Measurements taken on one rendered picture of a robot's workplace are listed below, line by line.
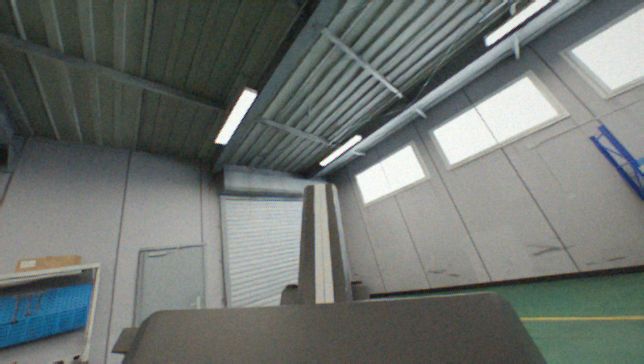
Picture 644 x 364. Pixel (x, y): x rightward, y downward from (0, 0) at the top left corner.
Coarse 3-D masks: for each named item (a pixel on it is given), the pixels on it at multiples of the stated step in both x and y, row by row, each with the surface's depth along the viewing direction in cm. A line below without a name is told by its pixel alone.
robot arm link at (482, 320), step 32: (160, 320) 5; (192, 320) 5; (224, 320) 5; (256, 320) 5; (288, 320) 5; (320, 320) 5; (352, 320) 5; (384, 320) 5; (416, 320) 5; (448, 320) 5; (480, 320) 5; (512, 320) 5; (128, 352) 5; (160, 352) 5; (192, 352) 5; (224, 352) 5; (256, 352) 5; (288, 352) 5; (320, 352) 5; (352, 352) 4; (384, 352) 4; (416, 352) 4; (448, 352) 4; (480, 352) 4; (512, 352) 4
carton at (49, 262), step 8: (48, 256) 238; (56, 256) 242; (64, 256) 246; (72, 256) 250; (80, 256) 268; (24, 264) 225; (32, 264) 228; (40, 264) 232; (48, 264) 236; (56, 264) 239; (64, 264) 243; (72, 264) 247; (80, 264) 268; (16, 272) 219
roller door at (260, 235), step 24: (240, 216) 457; (264, 216) 494; (288, 216) 541; (240, 240) 432; (264, 240) 469; (288, 240) 510; (240, 264) 412; (264, 264) 444; (288, 264) 482; (240, 288) 393; (264, 288) 424
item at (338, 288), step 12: (324, 192) 10; (336, 192) 10; (324, 204) 9; (336, 204) 10; (324, 216) 9; (336, 216) 9; (324, 228) 8; (336, 228) 8; (324, 240) 8; (336, 240) 8; (324, 252) 7; (336, 252) 7; (324, 264) 7; (336, 264) 7; (324, 276) 7; (336, 276) 7; (348, 276) 7; (324, 288) 7; (336, 288) 7; (348, 288) 7; (360, 288) 7; (336, 300) 6; (348, 300) 6; (360, 300) 7
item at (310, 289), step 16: (304, 192) 10; (304, 208) 9; (320, 208) 9; (304, 224) 9; (320, 224) 9; (304, 240) 8; (320, 240) 8; (304, 256) 7; (320, 256) 7; (304, 272) 7; (320, 272) 7; (288, 288) 8; (304, 288) 7; (320, 288) 7; (288, 304) 7
